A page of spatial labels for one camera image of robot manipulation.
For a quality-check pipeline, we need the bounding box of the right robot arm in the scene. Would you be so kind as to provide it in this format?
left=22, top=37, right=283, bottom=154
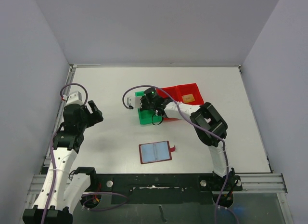
left=141, top=87, right=231, bottom=190

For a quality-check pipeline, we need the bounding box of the red leather card holder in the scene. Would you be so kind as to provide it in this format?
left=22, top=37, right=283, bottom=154
left=139, top=141, right=176, bottom=164

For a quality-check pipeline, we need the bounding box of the red bin with gold card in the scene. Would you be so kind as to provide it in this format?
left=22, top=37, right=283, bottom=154
left=177, top=83, right=204, bottom=105

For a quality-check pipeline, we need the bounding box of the gold credit card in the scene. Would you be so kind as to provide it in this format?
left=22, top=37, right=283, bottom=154
left=182, top=94, right=195, bottom=103

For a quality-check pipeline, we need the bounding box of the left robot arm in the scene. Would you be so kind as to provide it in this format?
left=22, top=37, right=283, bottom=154
left=22, top=101, right=103, bottom=224

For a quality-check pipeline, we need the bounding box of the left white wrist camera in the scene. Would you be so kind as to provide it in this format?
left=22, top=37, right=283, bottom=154
left=62, top=91, right=83, bottom=105

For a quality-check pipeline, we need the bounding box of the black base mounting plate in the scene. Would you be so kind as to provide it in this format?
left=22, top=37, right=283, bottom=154
left=80, top=173, right=243, bottom=208

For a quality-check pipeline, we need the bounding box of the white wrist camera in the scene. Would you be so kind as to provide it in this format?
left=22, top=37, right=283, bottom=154
left=62, top=91, right=83, bottom=105
left=127, top=96, right=142, bottom=109

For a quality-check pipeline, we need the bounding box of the red bin with black card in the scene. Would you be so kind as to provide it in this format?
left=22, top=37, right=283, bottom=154
left=157, top=86, right=183, bottom=123

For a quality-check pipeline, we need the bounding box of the aluminium front rail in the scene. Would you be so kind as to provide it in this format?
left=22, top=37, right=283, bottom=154
left=237, top=173, right=287, bottom=193

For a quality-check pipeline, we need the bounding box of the green plastic bin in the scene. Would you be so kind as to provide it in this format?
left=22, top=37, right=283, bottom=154
left=134, top=91, right=161, bottom=126

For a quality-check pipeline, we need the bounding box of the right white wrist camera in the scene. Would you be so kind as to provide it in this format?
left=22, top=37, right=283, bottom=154
left=127, top=96, right=142, bottom=109

